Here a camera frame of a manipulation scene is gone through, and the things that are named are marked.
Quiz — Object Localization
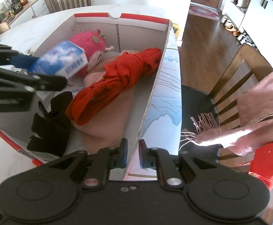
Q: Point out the pink fleece cloth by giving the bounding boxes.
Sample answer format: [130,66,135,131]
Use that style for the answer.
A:
[70,49,141,155]

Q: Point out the blue white tissue pack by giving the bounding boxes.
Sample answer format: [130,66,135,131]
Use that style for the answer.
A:
[28,40,88,79]

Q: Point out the black cloth item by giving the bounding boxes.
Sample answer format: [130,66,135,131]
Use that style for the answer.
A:
[27,91,73,158]

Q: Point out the white red cardboard box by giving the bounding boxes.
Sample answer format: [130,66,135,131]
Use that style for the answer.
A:
[0,12,181,180]

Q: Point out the pink dragonfruit plush toy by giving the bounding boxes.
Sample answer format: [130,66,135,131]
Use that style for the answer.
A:
[69,28,114,77]

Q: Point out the red knotted cloth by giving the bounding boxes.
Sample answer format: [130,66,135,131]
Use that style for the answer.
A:
[65,48,162,125]

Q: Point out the white sideboard cabinet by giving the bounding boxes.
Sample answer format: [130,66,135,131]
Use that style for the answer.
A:
[0,0,50,34]

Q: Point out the red cloth on chair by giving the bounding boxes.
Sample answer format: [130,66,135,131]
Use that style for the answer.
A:
[249,142,273,191]

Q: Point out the pink scarf on chair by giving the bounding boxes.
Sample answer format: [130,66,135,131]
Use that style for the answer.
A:
[181,72,273,156]

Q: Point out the near wooden chair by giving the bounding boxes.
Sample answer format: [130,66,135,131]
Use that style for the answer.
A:
[181,43,273,169]

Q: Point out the shoes on floor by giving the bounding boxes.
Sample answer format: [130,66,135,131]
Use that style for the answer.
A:
[220,16,257,48]

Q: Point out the red doormat rug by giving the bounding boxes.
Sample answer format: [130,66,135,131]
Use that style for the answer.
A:
[189,3,221,21]

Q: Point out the white tall cabinet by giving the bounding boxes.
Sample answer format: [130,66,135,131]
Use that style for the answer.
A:
[220,0,273,50]

